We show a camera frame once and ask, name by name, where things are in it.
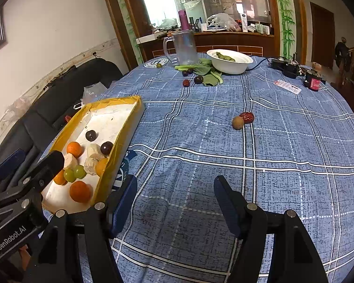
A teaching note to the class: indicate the purple bottle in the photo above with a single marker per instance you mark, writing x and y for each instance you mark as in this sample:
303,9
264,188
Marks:
183,20

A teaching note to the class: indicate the green leaves in bowl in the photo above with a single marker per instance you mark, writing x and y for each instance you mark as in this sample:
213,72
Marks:
225,56

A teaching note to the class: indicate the brown wooden door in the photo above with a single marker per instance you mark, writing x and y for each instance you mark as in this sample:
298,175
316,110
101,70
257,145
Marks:
323,35

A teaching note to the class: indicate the green bok choy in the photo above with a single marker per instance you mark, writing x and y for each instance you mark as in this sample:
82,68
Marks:
208,72

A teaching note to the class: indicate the red jujube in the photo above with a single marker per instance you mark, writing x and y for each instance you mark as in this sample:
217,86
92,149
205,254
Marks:
248,117
185,83

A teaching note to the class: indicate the yellow cardboard tray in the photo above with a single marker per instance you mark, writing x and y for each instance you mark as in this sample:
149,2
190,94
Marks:
109,118

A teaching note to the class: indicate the plastic bag with food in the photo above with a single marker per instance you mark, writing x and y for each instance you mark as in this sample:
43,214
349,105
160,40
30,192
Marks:
225,22

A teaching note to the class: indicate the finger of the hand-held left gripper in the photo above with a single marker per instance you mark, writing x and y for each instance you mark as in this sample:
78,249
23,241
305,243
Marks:
11,160
51,162

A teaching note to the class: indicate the white cup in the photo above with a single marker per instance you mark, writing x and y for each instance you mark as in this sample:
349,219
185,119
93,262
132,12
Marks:
203,26

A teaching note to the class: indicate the white tube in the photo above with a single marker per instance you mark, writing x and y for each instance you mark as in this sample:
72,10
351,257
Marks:
244,22

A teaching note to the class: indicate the black electronic device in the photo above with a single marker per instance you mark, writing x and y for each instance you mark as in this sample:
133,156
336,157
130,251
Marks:
284,66

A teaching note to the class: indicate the white printed card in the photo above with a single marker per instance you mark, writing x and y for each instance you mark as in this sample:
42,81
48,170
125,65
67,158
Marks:
287,86

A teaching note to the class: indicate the dark figurine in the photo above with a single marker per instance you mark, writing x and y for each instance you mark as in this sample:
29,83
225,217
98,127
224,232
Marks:
341,51

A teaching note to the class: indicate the wooden glass partition cabinet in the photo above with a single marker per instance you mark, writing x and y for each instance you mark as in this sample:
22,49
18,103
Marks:
224,39

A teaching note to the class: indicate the brown tape roll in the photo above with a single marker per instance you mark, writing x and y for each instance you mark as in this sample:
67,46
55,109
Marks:
316,65

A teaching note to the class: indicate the blue plaid tablecloth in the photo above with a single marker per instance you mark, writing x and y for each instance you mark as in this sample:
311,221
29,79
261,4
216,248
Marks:
209,153

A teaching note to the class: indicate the clear plastic bag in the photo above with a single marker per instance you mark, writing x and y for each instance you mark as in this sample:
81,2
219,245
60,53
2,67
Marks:
94,93

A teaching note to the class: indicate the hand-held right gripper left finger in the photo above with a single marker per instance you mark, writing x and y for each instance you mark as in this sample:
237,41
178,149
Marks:
125,206

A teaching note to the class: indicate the dark purple plum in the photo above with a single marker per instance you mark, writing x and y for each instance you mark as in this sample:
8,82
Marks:
106,147
198,79
91,135

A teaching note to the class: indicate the white flat box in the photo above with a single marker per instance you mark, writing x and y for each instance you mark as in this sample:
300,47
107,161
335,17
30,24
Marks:
149,38

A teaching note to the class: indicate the bamboo wall decal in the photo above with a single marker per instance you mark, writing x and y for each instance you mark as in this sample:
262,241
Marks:
284,17

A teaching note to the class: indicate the black sofa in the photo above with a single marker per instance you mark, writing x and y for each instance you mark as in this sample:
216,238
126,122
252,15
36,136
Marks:
32,118

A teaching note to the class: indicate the brown kiwi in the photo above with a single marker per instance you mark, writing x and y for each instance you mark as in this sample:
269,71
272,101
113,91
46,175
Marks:
238,122

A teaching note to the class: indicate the white bowl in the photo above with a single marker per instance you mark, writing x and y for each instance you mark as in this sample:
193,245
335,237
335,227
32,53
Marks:
230,63

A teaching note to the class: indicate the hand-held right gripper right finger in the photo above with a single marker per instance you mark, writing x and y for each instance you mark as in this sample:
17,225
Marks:
225,206

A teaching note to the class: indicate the white round printed pad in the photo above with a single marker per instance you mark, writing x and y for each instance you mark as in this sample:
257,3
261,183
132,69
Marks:
153,62

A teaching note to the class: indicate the clear glass pitcher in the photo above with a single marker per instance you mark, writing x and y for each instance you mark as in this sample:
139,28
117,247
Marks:
184,47

